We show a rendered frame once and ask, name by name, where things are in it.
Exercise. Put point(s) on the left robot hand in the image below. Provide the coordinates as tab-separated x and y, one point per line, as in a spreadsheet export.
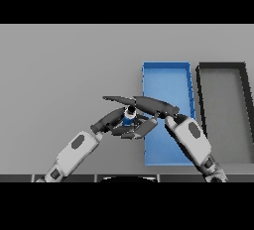
109	121

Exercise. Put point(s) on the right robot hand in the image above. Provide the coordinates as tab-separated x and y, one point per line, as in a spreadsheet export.
153	106

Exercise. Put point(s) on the blue pipe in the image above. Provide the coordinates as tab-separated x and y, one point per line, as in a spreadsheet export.
129	116

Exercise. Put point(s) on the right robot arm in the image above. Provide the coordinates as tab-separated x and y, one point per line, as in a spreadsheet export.
193	141

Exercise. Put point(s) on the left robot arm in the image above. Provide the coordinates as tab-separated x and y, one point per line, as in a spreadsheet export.
74	153

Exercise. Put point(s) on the blue bin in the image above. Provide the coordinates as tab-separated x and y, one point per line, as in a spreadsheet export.
167	85

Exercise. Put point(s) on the dark grey bin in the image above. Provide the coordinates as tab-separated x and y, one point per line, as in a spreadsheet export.
225	108

